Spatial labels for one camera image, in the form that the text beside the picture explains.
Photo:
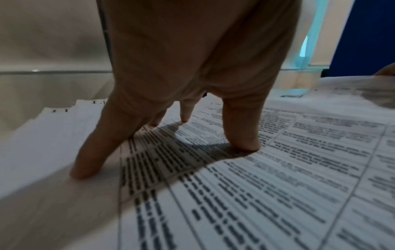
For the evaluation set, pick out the person's left hand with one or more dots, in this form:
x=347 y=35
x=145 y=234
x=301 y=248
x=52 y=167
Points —
x=191 y=48

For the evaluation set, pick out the person's right hand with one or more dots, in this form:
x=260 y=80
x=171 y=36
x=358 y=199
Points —
x=387 y=71

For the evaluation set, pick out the unsorted paper stack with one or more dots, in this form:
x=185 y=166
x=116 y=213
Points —
x=247 y=195

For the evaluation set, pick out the teal partition post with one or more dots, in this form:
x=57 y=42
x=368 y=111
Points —
x=311 y=36

